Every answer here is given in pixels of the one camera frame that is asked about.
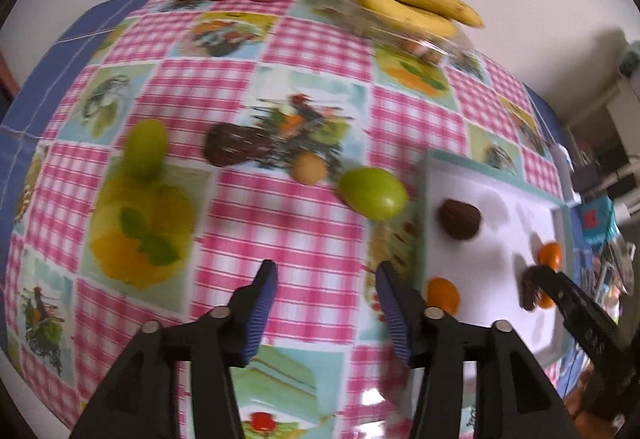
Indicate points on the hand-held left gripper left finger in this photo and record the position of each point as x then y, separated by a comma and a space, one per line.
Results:
260, 309

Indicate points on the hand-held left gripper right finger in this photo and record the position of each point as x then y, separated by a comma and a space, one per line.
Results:
395, 314

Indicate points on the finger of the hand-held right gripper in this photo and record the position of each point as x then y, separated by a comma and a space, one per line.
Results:
565, 291

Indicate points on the orange mandarin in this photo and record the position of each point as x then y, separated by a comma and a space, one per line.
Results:
443, 295
550, 254
547, 302

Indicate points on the white tray with teal rim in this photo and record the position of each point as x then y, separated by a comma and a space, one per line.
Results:
500, 259

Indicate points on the tan longan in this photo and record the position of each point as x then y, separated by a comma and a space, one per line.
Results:
309, 167

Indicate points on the blue box with red mark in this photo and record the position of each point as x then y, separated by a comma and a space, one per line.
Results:
595, 221

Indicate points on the black power adapter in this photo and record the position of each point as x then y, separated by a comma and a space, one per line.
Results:
585, 176

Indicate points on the white power strip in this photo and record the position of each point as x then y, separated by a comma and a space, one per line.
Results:
565, 169

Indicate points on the white furniture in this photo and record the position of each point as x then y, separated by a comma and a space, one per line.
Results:
625, 119

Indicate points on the teal round clock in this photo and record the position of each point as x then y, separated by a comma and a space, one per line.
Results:
630, 61

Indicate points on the clear plastic food container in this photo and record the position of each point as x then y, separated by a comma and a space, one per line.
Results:
430, 41

